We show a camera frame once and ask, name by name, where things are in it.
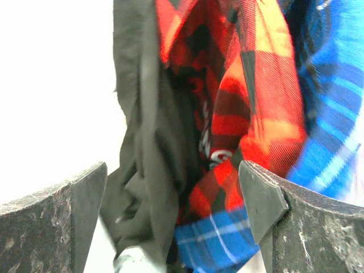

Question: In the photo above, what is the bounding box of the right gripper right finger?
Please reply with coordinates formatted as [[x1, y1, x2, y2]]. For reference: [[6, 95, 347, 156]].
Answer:
[[239, 161, 363, 272]]

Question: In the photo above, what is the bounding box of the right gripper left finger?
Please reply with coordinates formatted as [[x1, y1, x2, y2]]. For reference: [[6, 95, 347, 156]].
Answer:
[[1, 162, 107, 272]]

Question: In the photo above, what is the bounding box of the black hanging shirt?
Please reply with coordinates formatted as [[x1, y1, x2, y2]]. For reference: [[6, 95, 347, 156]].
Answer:
[[100, 1, 200, 272]]

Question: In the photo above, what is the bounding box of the red black plaid shirt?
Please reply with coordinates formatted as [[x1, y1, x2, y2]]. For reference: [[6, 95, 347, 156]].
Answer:
[[156, 1, 306, 225]]

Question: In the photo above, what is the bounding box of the blue plaid shirt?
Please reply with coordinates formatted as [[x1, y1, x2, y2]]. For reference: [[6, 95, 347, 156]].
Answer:
[[175, 1, 363, 272]]

